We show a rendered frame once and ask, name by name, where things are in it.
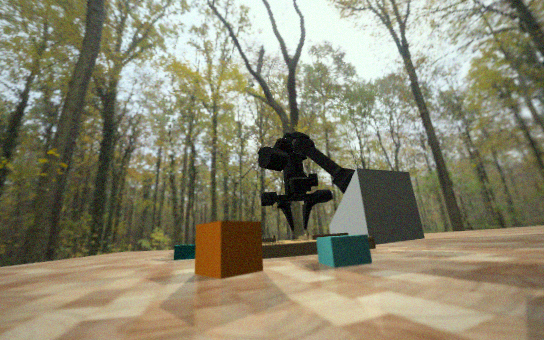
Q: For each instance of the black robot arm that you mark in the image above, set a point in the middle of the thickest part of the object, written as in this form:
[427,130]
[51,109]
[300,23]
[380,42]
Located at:
[287,157]

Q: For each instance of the orange-brown block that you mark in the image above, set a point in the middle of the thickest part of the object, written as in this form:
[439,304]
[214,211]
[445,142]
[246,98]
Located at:
[228,249]

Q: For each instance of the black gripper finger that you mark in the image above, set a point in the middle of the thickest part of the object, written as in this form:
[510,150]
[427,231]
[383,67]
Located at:
[286,209]
[307,207]

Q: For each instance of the cyan cube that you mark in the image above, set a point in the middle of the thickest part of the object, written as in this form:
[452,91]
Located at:
[184,252]

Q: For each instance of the teal square block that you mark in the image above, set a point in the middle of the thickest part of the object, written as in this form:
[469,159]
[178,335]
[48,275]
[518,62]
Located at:
[343,251]

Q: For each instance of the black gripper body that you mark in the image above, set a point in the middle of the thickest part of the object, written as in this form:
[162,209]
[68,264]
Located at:
[269,198]

